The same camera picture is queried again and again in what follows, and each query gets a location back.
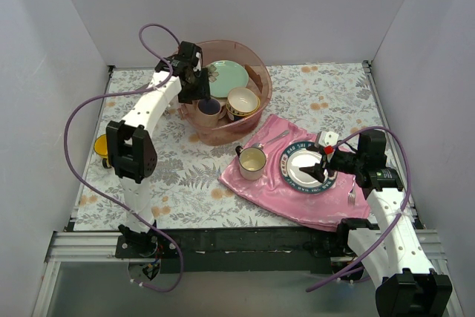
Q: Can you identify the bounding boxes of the silver spoon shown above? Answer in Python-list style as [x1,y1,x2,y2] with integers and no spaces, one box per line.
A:
[252,130,289,149]

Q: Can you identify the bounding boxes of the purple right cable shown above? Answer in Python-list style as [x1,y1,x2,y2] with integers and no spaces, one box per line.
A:
[306,125,412,293]

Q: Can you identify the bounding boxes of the pink plate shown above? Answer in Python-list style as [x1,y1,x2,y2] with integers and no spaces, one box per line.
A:
[211,91,237,103]

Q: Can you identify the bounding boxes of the yellow enamel mug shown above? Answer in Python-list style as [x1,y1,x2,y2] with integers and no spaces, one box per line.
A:
[94,134,111,169]

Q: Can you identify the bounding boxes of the beige cup purple interior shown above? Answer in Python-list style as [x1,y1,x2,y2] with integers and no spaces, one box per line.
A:
[194,97,226,128]

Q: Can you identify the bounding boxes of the light green plate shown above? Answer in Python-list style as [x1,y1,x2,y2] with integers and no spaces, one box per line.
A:
[206,60,249,98]

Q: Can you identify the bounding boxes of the silver fork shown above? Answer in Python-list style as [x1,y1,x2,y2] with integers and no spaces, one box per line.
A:
[347,181,356,206]

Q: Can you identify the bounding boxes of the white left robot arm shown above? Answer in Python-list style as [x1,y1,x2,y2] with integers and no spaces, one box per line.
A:
[105,42,210,258]

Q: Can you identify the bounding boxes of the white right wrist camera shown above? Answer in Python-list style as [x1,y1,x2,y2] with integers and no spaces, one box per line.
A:
[315,131,339,155]

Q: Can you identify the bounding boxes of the pink satin cloth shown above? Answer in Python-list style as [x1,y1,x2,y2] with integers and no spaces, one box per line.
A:
[219,114,370,232]

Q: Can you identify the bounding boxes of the green rimmed white plate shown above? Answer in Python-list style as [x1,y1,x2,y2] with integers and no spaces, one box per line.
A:
[279,141,338,195]

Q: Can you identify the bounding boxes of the yellow sun patterned bowl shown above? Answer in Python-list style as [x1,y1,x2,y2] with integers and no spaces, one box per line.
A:
[226,104,259,121]

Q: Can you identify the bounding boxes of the pink translucent plastic bin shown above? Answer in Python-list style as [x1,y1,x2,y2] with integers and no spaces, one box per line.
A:
[178,40,272,146]

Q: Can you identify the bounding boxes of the cream enamel mug black rim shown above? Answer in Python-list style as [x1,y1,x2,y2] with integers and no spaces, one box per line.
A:
[235,146,267,181]

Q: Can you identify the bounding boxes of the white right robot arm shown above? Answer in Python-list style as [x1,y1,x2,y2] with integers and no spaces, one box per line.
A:
[302,126,453,316]

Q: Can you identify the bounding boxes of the white bowl blue stripes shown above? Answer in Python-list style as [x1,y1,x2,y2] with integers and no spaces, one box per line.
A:
[226,87,261,112]

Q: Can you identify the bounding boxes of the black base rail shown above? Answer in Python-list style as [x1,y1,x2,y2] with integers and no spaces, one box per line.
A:
[115,226,353,274]

